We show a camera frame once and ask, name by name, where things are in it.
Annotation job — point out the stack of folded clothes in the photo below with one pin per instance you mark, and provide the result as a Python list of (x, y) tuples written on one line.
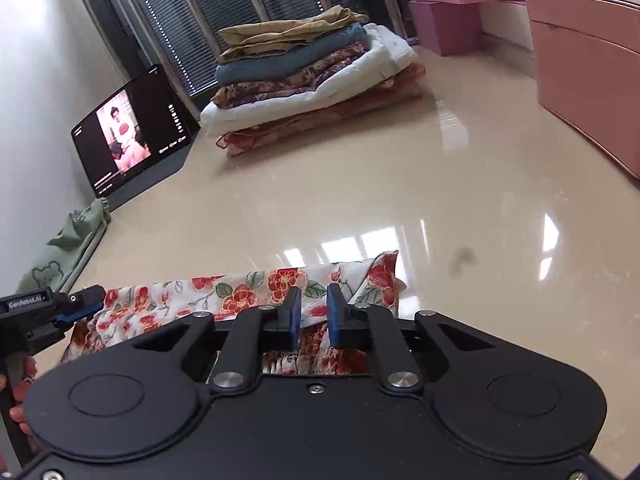
[(350, 77)]

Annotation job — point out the red sheer folded garment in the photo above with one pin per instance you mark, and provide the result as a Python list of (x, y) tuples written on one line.
[(310, 120)]

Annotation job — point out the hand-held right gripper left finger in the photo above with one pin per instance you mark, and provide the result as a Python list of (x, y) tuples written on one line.
[(293, 315)]

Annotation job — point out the khaki folded garment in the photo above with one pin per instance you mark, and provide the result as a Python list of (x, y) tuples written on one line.
[(280, 35)]

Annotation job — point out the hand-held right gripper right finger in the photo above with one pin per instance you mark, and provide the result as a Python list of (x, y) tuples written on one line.
[(334, 315)]

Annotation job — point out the green printed garment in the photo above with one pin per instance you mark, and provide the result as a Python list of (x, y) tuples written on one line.
[(65, 250)]

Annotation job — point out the blue-grey folded garment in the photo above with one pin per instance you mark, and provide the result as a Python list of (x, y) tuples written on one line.
[(280, 62)]

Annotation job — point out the magenta cube box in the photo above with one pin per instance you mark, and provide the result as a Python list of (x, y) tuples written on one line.
[(445, 25)]

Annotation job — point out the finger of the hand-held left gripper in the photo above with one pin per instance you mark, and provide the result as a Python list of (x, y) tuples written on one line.
[(87, 300)]

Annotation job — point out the large salmon pink box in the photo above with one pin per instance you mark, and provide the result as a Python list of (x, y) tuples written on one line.
[(585, 60)]

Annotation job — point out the dark floral folded garment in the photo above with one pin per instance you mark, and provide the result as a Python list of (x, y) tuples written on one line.
[(250, 92)]

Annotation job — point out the person's left hand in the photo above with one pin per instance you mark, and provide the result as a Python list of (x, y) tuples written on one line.
[(20, 417)]

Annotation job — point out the tablet with keyboard case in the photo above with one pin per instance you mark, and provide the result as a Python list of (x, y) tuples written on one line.
[(150, 105)]

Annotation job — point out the red floral white dress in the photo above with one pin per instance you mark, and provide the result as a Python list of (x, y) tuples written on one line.
[(240, 295)]

